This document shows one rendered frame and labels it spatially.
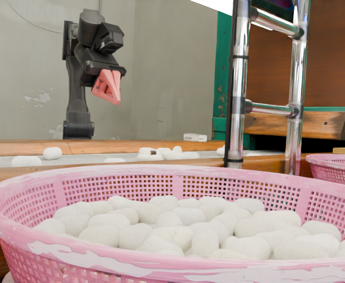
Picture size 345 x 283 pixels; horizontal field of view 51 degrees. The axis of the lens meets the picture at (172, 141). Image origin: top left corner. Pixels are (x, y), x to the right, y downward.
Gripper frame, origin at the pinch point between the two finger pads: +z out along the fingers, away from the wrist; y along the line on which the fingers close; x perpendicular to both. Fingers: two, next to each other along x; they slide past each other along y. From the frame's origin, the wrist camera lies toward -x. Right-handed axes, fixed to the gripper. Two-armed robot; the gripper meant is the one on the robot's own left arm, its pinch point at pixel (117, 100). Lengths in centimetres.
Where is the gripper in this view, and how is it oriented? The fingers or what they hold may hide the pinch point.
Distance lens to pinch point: 79.2
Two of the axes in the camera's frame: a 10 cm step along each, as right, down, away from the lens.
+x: -4.7, 7.2, 5.2
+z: 4.8, 7.0, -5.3
